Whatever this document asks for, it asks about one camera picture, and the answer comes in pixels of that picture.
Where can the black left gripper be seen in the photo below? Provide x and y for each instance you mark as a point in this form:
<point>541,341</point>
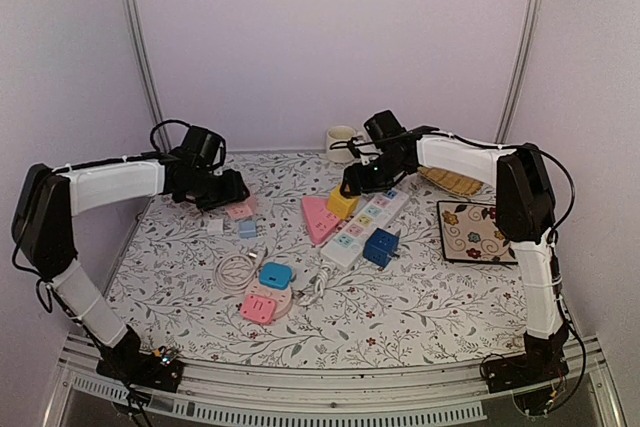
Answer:
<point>234,193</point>

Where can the right aluminium frame post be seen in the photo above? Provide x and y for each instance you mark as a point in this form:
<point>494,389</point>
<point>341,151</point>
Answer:
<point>516,82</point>

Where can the dark blue cube socket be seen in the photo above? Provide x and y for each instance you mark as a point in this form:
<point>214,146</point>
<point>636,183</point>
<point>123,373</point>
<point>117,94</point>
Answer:
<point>381,247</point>

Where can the front aluminium rail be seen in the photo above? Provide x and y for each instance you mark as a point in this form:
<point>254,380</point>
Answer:
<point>447,394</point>

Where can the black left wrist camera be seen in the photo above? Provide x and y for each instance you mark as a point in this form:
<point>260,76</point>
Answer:
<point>203,149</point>

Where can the pink cube socket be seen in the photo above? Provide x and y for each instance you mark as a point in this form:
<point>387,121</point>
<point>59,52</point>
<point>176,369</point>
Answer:
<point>242,210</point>

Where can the cream ceramic mug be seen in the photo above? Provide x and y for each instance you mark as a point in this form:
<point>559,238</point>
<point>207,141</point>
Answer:
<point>336,143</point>

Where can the aluminium frame post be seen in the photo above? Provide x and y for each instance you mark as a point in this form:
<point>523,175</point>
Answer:
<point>136,33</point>
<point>516,82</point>

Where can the round pink power hub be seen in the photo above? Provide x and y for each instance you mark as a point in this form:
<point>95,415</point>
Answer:
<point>282,298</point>

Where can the pink triangular power socket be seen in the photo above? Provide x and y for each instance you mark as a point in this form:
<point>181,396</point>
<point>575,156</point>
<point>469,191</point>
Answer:
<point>320,221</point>

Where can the pink adapter plug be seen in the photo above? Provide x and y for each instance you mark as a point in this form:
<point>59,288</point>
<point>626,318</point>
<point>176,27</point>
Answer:
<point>258,309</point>

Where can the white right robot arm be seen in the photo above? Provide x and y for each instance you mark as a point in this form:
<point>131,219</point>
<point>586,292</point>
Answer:
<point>525,215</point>

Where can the left aluminium frame post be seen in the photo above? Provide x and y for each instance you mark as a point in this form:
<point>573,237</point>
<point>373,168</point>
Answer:
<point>136,33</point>

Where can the square floral ceramic plate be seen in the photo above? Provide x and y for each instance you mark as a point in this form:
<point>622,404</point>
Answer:
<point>469,234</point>

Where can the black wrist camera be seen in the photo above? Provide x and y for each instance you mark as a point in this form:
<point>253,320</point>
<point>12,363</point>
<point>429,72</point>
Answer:
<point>383,126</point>
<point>203,149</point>

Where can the white multicolour power strip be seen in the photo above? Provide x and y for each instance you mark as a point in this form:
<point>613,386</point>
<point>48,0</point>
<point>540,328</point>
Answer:
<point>346,247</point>

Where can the light blue charger plug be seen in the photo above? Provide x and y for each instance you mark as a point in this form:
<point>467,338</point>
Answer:
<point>247,229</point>

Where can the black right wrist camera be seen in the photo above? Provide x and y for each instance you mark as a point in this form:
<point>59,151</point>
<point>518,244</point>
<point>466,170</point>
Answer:
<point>383,126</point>

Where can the cyan adapter plug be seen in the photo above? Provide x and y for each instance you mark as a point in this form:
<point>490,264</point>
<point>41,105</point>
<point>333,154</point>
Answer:
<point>276,276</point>

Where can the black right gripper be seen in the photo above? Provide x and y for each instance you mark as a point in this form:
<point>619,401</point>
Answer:
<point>359,182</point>

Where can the yellow cube socket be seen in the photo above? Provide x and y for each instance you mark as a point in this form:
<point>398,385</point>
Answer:
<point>341,206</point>

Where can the small white charger plug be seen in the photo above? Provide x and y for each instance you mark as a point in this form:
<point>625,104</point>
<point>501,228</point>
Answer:
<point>216,227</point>

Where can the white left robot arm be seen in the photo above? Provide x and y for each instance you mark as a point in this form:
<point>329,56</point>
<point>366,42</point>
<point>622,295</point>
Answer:
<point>42,231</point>

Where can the yellow woven bamboo tray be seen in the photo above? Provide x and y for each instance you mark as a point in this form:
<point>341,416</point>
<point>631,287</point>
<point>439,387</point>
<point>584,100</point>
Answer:
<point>451,182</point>

